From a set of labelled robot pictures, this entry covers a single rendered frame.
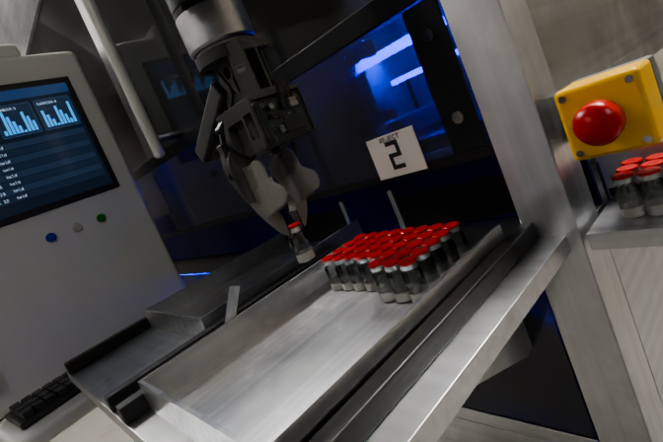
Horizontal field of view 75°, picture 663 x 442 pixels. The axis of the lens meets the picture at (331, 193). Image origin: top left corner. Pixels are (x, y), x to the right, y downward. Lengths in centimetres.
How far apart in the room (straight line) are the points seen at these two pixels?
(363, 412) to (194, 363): 28
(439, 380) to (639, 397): 33
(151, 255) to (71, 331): 26
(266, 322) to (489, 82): 40
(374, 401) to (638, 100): 34
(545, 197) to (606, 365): 21
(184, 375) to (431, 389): 30
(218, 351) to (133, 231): 76
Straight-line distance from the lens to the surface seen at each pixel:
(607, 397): 65
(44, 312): 120
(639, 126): 47
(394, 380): 34
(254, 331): 59
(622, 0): 93
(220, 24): 48
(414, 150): 58
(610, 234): 52
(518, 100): 50
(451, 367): 37
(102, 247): 124
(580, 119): 45
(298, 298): 62
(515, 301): 43
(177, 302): 90
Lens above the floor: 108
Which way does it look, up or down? 7 degrees down
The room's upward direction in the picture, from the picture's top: 23 degrees counter-clockwise
